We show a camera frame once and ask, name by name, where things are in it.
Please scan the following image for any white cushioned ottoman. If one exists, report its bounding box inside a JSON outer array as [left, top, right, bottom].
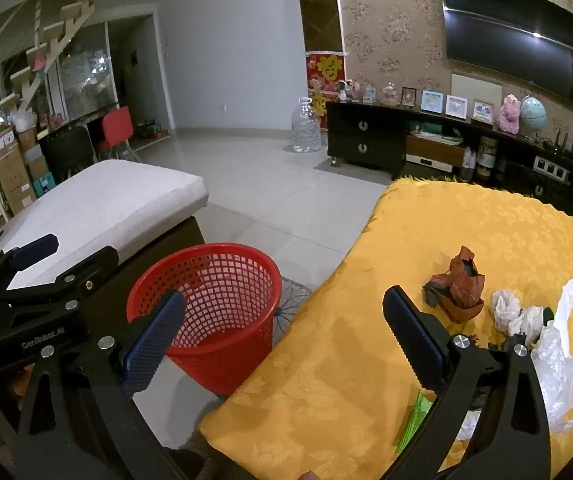
[[0, 160, 210, 311]]

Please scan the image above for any brown paper bag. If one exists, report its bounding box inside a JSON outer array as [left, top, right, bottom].
[[422, 245, 486, 323]]

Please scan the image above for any white tissue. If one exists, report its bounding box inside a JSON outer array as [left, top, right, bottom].
[[509, 305, 547, 346], [490, 289, 523, 333]]

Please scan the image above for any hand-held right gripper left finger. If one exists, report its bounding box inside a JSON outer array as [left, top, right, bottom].
[[16, 290, 187, 480]]

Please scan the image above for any yellow patterned tablecloth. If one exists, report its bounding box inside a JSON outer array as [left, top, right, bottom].
[[199, 176, 573, 480]]

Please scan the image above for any blue picture frame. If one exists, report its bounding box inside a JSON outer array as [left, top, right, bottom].
[[420, 90, 444, 113]]

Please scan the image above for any clear plastic bag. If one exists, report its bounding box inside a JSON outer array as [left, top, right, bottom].
[[531, 325, 573, 436]]

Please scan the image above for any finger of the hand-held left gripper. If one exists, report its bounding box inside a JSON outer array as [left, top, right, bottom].
[[1, 246, 120, 311], [0, 233, 60, 286]]

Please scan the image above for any black wall television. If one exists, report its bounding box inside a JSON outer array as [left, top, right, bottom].
[[435, 0, 573, 116]]

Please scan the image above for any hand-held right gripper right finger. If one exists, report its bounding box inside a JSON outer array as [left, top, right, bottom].
[[383, 285, 552, 480]]

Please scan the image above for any wooden staircase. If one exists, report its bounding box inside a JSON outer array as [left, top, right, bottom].
[[0, 0, 104, 226]]

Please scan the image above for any pale blue globe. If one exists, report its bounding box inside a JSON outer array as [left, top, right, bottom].
[[519, 96, 548, 143]]

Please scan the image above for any red festive wall poster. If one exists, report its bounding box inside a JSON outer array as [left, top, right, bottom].
[[305, 51, 347, 131]]

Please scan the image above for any black router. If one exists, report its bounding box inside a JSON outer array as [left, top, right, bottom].
[[543, 130, 573, 163]]

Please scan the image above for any brown drawer box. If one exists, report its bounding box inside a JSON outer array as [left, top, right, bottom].
[[405, 135, 466, 171]]

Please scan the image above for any green wrapper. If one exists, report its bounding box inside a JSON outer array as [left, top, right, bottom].
[[395, 390, 437, 456]]

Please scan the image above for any black chair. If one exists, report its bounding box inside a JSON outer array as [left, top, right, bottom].
[[39, 126, 98, 183]]

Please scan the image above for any red chair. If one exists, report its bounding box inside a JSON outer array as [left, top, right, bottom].
[[97, 106, 143, 163]]

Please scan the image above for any pink plush toy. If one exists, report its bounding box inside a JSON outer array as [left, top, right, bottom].
[[497, 95, 523, 135]]

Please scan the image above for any clear water jug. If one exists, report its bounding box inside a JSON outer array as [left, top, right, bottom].
[[291, 97, 323, 155]]

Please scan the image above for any stack of cardboard boxes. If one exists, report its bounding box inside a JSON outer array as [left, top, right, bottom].
[[0, 125, 52, 216]]

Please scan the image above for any red plastic mesh basket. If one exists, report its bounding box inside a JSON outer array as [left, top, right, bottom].
[[126, 242, 283, 397]]

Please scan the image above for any white paper strip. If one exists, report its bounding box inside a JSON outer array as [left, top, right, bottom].
[[551, 276, 573, 331]]

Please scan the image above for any white power strip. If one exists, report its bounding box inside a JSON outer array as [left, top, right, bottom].
[[533, 155, 569, 181]]

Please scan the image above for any black television cabinet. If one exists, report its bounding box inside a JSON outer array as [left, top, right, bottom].
[[326, 100, 573, 221]]

